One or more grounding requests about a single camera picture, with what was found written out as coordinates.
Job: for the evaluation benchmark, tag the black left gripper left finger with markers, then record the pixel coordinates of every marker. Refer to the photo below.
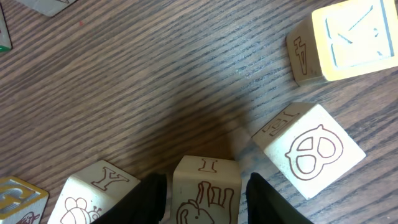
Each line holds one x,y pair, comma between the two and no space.
145,203

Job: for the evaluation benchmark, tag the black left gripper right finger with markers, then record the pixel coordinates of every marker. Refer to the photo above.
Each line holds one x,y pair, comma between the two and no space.
267,206

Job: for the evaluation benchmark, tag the red edged bee block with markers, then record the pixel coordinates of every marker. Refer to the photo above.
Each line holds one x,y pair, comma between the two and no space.
205,190

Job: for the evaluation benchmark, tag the yellow letter wooden block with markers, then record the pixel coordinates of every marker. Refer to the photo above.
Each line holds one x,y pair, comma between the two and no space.
21,202

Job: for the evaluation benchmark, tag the white block near arm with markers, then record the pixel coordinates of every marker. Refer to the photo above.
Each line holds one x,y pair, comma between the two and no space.
90,193

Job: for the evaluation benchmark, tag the white pretzel wooden block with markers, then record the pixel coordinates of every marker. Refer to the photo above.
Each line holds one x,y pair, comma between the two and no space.
308,146

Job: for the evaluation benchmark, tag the yellow top wooden block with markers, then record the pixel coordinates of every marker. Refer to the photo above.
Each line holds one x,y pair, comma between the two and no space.
344,40

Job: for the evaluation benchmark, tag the green red wooden block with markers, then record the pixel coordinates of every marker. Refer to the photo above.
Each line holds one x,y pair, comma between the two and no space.
5,41

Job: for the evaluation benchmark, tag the plain white wooden block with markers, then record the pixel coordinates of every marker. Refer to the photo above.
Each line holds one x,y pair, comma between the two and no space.
47,7

